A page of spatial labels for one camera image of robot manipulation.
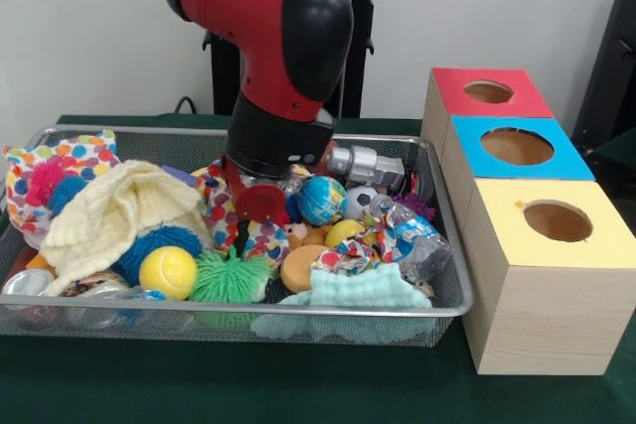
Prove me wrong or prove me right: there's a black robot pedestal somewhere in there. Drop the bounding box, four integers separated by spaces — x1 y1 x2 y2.
201 0 398 120

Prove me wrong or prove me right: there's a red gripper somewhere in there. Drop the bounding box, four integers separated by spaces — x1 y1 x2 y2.
222 155 289 260

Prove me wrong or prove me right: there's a black cable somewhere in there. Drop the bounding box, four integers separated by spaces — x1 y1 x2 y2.
172 94 199 117

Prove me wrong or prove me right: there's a shallow clear mesh bin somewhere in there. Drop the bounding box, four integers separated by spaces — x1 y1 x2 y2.
0 124 473 350

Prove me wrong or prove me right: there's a black office chair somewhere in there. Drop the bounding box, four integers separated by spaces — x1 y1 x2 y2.
570 0 636 157

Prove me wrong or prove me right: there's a silver plastic toy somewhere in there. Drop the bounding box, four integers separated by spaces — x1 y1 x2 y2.
327 145 406 192

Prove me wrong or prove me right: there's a cream waffle cloth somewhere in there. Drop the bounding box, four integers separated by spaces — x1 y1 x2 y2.
39 159 213 296

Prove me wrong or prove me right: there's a blue globe ball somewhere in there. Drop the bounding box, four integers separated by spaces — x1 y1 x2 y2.
297 175 349 226

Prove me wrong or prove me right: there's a colourful polka dot cloth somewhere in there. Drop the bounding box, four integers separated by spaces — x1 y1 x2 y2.
196 160 290 261
2 129 121 249

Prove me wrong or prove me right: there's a wooden box with three holes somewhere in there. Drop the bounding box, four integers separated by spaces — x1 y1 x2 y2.
419 67 636 376

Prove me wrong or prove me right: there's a mint green waffle cloth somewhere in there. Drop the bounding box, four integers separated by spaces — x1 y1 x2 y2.
277 263 432 310

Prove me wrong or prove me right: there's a green cloth side table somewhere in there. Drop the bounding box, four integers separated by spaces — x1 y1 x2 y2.
590 124 636 182

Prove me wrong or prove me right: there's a yellow tennis ball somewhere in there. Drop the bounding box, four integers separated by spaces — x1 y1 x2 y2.
138 246 199 301

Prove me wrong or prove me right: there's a crushed clear water bottle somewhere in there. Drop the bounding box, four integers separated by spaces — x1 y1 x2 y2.
370 195 453 286

